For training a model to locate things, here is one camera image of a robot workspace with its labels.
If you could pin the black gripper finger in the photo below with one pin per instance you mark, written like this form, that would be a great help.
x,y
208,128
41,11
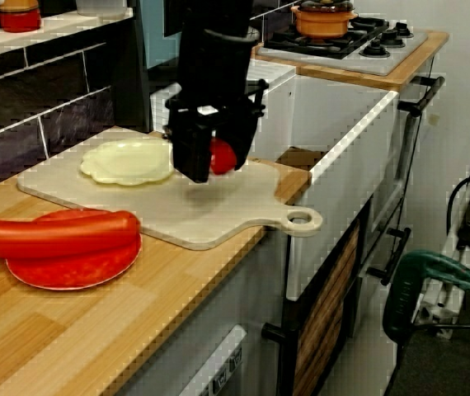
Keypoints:
x,y
243,140
191,156

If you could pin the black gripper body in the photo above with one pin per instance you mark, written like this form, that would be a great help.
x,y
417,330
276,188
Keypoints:
x,y
214,74

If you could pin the red and white toy sushi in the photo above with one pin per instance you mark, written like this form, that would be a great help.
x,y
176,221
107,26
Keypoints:
x,y
222,158

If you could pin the red toy sausage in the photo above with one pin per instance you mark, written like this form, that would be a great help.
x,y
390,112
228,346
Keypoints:
x,y
53,237

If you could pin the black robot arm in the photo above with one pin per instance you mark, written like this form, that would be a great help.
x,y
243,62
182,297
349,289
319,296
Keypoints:
x,y
214,16

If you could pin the cream flower-shaped plate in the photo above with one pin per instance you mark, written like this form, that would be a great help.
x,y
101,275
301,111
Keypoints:
x,y
128,163

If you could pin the white toy sink unit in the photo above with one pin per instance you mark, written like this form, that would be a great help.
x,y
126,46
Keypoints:
x,y
342,198

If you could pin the orange toy pot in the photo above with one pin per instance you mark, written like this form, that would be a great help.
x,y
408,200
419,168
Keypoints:
x,y
321,24

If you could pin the white shelf ledge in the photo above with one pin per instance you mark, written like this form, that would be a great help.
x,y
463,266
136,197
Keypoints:
x,y
74,22

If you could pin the black stove knob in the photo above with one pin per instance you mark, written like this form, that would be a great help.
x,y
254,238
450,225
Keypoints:
x,y
375,50
388,38
402,29

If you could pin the red round plate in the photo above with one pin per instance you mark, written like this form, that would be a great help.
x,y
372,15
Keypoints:
x,y
66,274

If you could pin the dark tile backsplash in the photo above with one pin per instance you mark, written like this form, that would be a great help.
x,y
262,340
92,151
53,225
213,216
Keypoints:
x,y
12,123

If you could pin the grey toy stove top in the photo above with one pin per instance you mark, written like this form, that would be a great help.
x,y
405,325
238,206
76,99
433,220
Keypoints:
x,y
404,53

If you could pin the wood-pattern cabinet door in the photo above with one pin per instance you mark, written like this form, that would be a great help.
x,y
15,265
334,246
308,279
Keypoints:
x,y
325,313

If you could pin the red condiment bottle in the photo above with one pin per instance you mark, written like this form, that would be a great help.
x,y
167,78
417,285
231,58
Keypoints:
x,y
18,18

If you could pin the grey toy dishwasher panel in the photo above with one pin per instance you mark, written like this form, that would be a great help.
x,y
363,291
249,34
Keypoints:
x,y
227,363

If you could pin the dark kitchen post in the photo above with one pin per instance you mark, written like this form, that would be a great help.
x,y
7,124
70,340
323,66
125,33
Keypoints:
x,y
132,82

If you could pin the white metal frame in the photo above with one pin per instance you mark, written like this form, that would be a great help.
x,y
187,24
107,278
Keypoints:
x,y
437,307

